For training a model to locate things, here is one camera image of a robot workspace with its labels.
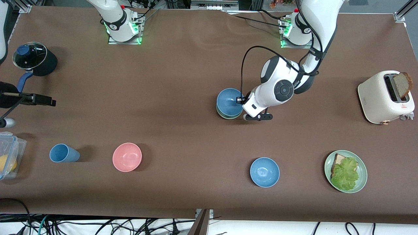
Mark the yellow fruit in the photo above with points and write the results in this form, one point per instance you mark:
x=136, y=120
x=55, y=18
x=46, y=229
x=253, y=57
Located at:
x=6, y=163

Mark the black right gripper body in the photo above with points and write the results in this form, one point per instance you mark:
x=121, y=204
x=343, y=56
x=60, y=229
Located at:
x=7, y=95

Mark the cream white toaster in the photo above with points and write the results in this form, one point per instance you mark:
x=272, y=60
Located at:
x=375, y=98

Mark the green bowl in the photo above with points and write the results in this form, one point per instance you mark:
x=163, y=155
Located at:
x=228, y=117

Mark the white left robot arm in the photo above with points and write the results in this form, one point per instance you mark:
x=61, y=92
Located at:
x=313, y=13

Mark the aluminium frame rail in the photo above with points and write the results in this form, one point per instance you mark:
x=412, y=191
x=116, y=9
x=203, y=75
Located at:
x=212, y=5

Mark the blue cup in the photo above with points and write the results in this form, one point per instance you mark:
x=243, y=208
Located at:
x=63, y=153

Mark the aluminium frame corner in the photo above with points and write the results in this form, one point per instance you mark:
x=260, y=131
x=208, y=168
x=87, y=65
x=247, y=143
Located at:
x=403, y=13
x=26, y=8

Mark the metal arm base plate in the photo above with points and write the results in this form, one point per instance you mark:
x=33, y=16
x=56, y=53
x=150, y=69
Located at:
x=285, y=45
x=130, y=42

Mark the brown table cover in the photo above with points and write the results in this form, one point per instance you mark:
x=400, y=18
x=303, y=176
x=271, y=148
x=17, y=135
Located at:
x=196, y=147

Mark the brown toast slice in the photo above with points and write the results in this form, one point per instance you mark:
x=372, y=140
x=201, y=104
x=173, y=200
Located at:
x=402, y=84

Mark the metal table bracket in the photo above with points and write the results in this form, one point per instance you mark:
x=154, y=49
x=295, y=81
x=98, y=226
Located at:
x=200, y=225

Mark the green plate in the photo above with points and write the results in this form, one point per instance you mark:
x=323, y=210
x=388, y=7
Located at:
x=362, y=173

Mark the bread slice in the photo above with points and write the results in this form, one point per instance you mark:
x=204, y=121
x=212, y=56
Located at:
x=339, y=159

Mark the blue bowl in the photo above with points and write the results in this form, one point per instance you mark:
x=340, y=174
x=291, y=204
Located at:
x=227, y=101
x=265, y=172

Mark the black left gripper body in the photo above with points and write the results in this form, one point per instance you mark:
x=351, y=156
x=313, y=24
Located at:
x=247, y=96

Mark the clear plastic container blue latch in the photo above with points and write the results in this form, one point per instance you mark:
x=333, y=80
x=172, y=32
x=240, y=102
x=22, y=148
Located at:
x=18, y=147

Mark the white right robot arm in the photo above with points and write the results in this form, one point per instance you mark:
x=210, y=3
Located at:
x=117, y=19

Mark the pink bowl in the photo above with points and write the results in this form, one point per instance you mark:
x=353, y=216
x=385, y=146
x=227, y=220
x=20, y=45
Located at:
x=127, y=157

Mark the green lettuce leaf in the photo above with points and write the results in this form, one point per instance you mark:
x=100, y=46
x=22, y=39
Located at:
x=344, y=176

